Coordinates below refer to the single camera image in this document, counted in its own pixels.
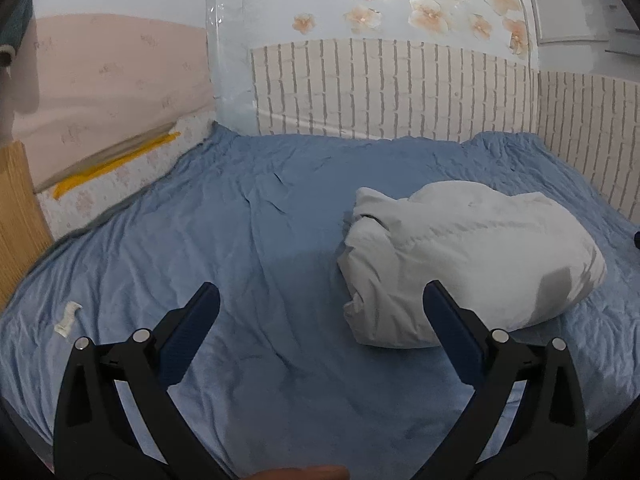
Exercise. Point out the dark teal hanging cloth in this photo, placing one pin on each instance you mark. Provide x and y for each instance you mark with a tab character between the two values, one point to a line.
17	15

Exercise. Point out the clear plastic wall sheet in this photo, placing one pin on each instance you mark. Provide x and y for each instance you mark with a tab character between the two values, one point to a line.
230	70

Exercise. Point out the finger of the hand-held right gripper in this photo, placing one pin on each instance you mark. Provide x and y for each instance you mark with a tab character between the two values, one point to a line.
637	239

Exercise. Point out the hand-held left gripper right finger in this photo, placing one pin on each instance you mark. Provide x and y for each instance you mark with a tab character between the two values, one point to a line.
450	332

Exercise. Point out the blue bed sheet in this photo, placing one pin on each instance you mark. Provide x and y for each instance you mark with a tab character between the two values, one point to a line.
250	235

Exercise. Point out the flower wall stickers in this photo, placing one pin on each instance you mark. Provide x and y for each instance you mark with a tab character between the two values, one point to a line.
430	12

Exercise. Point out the person's left hand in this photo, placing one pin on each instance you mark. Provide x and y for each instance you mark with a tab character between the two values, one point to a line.
300	473

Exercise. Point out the white paper scrap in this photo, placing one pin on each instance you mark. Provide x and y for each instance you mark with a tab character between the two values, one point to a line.
67	319

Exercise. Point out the pink headboard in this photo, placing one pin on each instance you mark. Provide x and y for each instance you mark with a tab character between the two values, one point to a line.
110	85

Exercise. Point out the floral patterned mattress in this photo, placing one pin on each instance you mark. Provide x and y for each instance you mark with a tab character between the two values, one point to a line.
125	182

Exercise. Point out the white window frame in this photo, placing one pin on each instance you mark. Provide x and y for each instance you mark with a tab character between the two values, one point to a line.
575	10

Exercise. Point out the yellow strip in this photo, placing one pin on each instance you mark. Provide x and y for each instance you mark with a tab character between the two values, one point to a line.
115	162

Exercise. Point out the wooden bedside panel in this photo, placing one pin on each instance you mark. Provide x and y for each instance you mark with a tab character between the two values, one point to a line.
20	220

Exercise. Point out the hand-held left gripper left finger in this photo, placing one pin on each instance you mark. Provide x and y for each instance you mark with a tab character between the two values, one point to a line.
192	330

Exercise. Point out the brick pattern wall panel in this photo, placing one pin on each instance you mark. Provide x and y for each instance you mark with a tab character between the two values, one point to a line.
390	90
595	130

